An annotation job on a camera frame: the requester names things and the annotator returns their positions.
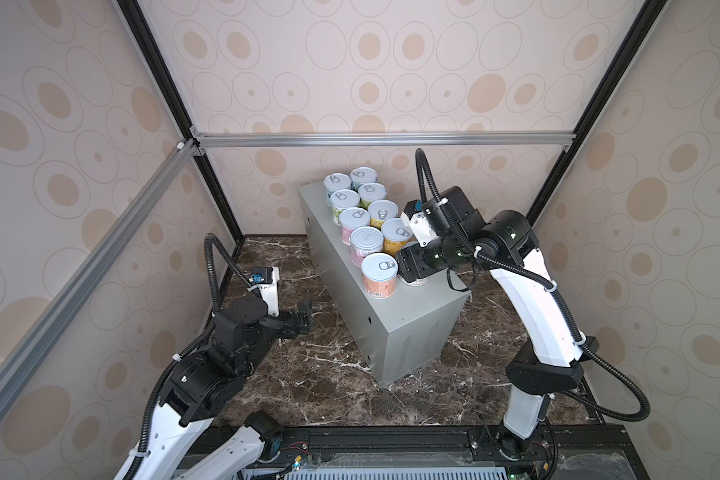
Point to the light green label can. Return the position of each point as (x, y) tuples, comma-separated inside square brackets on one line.
[(341, 200)]

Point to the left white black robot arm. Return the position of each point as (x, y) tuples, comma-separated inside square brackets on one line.
[(201, 379)]

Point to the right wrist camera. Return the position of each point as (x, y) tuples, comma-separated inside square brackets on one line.
[(417, 222)]

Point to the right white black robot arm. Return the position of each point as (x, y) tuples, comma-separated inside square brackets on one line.
[(449, 232)]

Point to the teal label can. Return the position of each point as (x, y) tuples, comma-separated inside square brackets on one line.
[(335, 182), (362, 175)]

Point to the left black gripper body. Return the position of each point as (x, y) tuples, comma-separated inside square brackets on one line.
[(289, 321)]

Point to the horizontal aluminium frame bar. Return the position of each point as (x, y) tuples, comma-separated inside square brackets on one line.
[(381, 139)]

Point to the left slanted aluminium bar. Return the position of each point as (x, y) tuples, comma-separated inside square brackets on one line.
[(34, 347)]

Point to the grey metal cabinet box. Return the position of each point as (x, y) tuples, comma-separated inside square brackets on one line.
[(395, 335)]

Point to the yellow label can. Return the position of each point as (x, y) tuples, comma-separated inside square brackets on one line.
[(396, 235), (381, 211)]

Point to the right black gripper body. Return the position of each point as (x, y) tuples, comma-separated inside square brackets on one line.
[(423, 261)]

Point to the orange label can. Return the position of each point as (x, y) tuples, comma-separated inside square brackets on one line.
[(379, 272)]

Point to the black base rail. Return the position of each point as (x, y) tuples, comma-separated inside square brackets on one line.
[(601, 451)]

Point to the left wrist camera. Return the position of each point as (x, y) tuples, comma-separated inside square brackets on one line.
[(265, 281)]

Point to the pink label can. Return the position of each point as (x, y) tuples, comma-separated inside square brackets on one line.
[(365, 241), (350, 220)]

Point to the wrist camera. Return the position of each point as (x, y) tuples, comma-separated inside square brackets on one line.
[(265, 281), (417, 222)]

